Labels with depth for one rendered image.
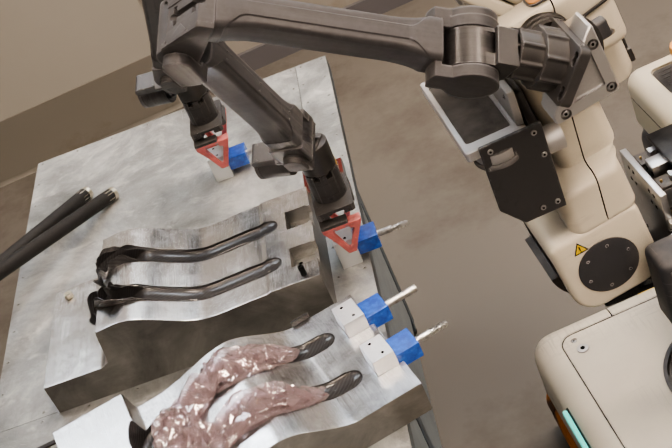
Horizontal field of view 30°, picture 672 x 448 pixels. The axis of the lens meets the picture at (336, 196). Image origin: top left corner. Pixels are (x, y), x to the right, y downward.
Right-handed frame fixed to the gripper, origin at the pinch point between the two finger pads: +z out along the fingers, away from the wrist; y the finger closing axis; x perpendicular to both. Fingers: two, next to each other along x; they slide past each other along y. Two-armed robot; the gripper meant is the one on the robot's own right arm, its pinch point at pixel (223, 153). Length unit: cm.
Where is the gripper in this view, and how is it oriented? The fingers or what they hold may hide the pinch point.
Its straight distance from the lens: 251.3
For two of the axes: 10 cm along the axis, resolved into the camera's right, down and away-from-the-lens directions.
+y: 1.1, 5.5, -8.3
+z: 3.3, 7.6, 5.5
